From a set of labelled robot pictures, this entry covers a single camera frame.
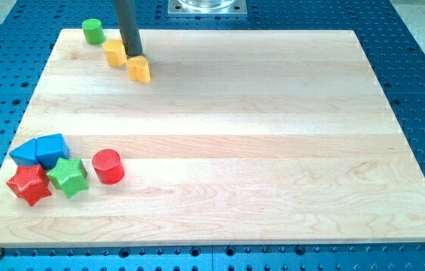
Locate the green cylinder block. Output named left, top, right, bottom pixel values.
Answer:
left=81, top=18, right=105, bottom=45

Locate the wooden board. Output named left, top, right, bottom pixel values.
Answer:
left=0, top=29, right=425, bottom=248

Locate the yellow heart block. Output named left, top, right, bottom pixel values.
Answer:
left=126, top=56, right=151, bottom=84

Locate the red cylinder block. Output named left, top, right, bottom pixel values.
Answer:
left=92, top=149, right=125, bottom=185

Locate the yellow hexagon block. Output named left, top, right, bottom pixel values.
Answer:
left=102, top=39, right=127, bottom=67

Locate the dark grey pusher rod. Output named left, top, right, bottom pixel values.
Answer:
left=114, top=0, right=143, bottom=56

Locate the green star block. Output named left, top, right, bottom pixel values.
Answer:
left=47, top=158, right=89, bottom=198

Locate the blue cube block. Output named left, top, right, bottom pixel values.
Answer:
left=36, top=133, right=69, bottom=170

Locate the red star block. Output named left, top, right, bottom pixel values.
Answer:
left=6, top=164, right=52, bottom=206

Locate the blue triangle block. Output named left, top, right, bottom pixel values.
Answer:
left=9, top=139, right=40, bottom=167

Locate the blue perforated table plate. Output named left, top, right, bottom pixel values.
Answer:
left=0, top=1, right=425, bottom=270

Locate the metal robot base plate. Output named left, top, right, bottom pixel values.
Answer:
left=166, top=0, right=247, bottom=17

